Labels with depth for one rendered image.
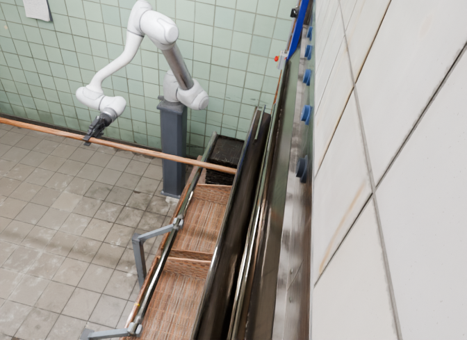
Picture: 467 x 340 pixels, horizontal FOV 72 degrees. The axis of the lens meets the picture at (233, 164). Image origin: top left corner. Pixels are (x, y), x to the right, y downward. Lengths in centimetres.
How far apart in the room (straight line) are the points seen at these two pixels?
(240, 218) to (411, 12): 107
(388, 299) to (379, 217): 5
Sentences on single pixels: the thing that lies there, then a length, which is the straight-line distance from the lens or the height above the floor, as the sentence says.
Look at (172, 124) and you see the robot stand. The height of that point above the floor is 86.
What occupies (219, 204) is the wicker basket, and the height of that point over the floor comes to 59.
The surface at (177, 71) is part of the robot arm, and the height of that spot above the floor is 142.
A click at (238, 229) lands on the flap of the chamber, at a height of 140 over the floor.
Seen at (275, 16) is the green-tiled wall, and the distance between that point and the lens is 257.
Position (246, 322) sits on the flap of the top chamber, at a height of 172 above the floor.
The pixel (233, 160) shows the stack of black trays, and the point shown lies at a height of 90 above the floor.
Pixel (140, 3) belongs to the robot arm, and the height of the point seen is 178.
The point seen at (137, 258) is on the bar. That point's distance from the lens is 189.
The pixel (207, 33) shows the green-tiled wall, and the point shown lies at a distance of 271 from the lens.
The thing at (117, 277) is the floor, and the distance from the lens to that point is 274.
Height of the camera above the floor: 239
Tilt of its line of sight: 43 degrees down
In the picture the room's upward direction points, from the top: 10 degrees clockwise
